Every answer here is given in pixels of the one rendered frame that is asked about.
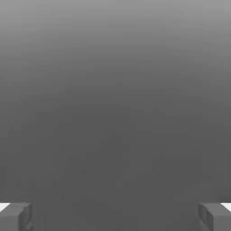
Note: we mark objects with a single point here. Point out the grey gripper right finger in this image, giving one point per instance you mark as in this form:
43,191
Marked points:
219,218

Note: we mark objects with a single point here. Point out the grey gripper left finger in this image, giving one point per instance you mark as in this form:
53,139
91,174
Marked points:
12,218

